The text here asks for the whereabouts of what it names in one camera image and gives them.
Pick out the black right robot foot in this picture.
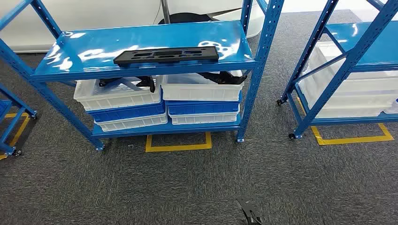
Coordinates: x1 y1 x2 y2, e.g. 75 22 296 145
236 198 263 225

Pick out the white car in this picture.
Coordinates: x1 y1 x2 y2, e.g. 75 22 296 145
0 0 265 53

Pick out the black plastic panel part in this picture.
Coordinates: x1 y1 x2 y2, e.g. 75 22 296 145
113 46 220 66

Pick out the grey metal pole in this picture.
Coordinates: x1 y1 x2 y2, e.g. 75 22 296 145
161 0 171 24

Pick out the black plastic bracket part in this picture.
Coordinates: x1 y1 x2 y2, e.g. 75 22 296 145
197 71 248 85
99 76 156 93

